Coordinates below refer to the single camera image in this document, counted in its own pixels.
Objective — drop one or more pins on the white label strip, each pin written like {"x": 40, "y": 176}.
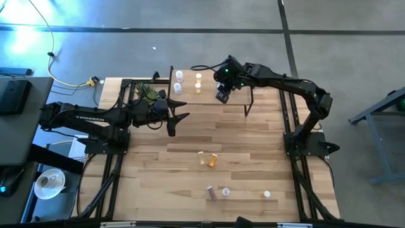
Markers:
{"x": 117, "y": 225}
{"x": 294, "y": 225}

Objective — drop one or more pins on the black computer mouse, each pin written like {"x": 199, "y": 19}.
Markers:
{"x": 11, "y": 182}

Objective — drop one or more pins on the succulent plant in black pot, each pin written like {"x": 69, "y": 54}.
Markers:
{"x": 146, "y": 92}

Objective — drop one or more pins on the black rounded object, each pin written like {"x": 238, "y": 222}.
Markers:
{"x": 243, "y": 223}

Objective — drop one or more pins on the grey side desk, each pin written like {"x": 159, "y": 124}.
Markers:
{"x": 19, "y": 136}

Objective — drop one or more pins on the grey metal table stand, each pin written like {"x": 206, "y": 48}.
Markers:
{"x": 379, "y": 106}

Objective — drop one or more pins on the wooden shelf black metal legs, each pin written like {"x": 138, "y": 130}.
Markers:
{"x": 209, "y": 95}

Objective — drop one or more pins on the black aluminium rig frame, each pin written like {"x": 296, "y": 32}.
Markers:
{"x": 126, "y": 83}

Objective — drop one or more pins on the flat black bar device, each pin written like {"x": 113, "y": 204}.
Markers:
{"x": 16, "y": 71}

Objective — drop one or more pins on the small cup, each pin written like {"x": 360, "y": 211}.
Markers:
{"x": 42, "y": 181}

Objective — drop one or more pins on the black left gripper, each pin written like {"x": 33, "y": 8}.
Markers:
{"x": 145, "y": 115}

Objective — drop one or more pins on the black desk beam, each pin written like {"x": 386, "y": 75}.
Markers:
{"x": 53, "y": 158}

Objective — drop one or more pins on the yellow medicine bottle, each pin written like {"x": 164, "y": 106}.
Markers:
{"x": 201, "y": 158}
{"x": 198, "y": 77}
{"x": 197, "y": 88}

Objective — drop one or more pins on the black box device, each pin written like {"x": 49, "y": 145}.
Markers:
{"x": 14, "y": 96}

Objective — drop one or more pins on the clear medicine bottle red pills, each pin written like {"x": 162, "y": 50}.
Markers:
{"x": 179, "y": 75}

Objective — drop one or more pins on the white bowl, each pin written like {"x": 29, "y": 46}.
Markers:
{"x": 55, "y": 190}

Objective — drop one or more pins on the clear tube with pink pieces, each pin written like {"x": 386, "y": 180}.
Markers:
{"x": 211, "y": 193}

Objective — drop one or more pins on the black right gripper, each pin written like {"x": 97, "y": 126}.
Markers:
{"x": 229, "y": 74}

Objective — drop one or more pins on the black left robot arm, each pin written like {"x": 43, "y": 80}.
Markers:
{"x": 72, "y": 117}

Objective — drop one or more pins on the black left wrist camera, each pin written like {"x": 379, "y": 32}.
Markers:
{"x": 161, "y": 106}

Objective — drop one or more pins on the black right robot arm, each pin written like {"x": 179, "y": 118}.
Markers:
{"x": 284, "y": 83}

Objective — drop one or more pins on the clear medicine bottle pink label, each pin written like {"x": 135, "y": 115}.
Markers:
{"x": 226, "y": 192}

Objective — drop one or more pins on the white paper sheet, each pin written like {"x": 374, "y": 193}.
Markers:
{"x": 76, "y": 152}

